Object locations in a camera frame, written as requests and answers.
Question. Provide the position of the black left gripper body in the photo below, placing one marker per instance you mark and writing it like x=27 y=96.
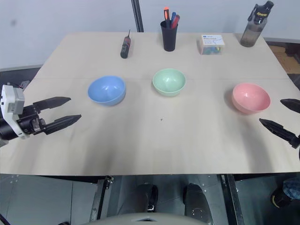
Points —
x=30 y=121

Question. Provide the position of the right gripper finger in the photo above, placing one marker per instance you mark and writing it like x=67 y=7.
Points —
x=279 y=130
x=291 y=104

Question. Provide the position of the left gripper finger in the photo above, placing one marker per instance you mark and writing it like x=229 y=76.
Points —
x=62 y=122
x=52 y=101

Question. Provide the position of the red plastic bowl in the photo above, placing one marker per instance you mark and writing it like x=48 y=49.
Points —
x=251 y=98

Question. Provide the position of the blue plastic bowl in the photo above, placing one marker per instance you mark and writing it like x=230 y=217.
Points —
x=106 y=90

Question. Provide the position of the black side bench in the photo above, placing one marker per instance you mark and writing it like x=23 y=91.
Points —
x=289 y=47

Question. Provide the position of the bystander's leg in blue jeans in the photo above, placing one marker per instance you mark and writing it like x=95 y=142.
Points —
x=287 y=192

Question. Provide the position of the black metal table leg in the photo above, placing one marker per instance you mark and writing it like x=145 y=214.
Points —
x=233 y=199
x=100 y=199

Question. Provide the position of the dark smoky water bottle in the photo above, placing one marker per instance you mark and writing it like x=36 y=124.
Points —
x=254 y=27

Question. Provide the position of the black precision screwdriver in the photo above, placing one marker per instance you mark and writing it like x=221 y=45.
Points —
x=125 y=48

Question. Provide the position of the clear box of push pins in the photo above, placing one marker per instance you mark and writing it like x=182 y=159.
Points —
x=212 y=45

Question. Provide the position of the dark rounded robot foot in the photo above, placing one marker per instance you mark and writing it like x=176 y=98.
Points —
x=196 y=200
x=146 y=197

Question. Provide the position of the green plastic bowl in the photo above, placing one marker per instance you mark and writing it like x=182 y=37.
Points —
x=168 y=82

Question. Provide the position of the black upright pole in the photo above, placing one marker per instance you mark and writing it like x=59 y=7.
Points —
x=137 y=16

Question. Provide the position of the grey robot torso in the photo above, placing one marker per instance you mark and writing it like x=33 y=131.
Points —
x=140 y=219

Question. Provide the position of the black pen cup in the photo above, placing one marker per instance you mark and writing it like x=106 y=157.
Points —
x=169 y=37

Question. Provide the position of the red marker pen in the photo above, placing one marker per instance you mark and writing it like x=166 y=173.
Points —
x=175 y=21

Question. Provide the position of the orange marker pen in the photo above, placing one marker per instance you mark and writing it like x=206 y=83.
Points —
x=166 y=15

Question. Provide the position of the blue marker pen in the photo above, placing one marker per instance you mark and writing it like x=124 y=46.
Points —
x=173 y=17

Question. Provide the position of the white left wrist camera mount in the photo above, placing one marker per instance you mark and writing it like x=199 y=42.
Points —
x=14 y=103

